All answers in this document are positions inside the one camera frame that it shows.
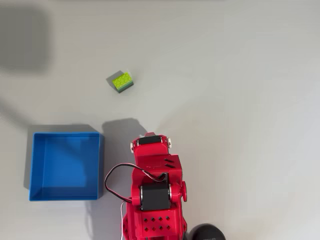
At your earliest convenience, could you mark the green yellow block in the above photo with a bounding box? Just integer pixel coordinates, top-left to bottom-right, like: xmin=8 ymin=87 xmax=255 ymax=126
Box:
xmin=111 ymin=71 xmax=135 ymax=95

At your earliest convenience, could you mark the blue square tray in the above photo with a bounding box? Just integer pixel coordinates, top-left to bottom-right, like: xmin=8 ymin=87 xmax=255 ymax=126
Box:
xmin=28 ymin=131 xmax=105 ymax=202

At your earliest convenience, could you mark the black round object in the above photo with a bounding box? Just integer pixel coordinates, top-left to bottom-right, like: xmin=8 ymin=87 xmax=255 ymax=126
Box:
xmin=189 ymin=223 xmax=227 ymax=240

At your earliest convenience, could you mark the red black servo cable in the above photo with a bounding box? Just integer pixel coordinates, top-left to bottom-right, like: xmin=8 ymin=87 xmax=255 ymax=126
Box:
xmin=104 ymin=163 xmax=168 ymax=203

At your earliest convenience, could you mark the white cable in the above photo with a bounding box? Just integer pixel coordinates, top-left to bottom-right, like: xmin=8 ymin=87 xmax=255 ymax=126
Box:
xmin=120 ymin=201 xmax=127 ymax=240

